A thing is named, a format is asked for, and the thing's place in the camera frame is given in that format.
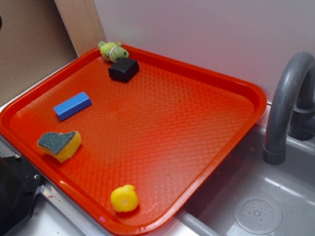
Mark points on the yellow rubber duck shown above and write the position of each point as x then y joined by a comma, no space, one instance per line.
124,199

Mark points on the red plastic tray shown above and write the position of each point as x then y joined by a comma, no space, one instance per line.
164,132

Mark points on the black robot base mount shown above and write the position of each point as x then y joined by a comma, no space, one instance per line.
20,184

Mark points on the yellow green scrub sponge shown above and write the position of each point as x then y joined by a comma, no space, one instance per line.
61,146

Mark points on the grey toy sink basin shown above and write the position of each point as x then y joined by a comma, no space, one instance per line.
245,196

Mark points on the blue rectangular block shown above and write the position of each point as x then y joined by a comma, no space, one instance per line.
72,106

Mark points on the grey toy faucet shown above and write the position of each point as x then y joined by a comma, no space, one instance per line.
293,108

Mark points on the black rectangular block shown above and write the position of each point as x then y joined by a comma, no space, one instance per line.
123,70

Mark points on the green plush toy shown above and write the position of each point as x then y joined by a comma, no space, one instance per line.
112,51

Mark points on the wooden board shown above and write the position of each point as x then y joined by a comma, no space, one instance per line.
82,23

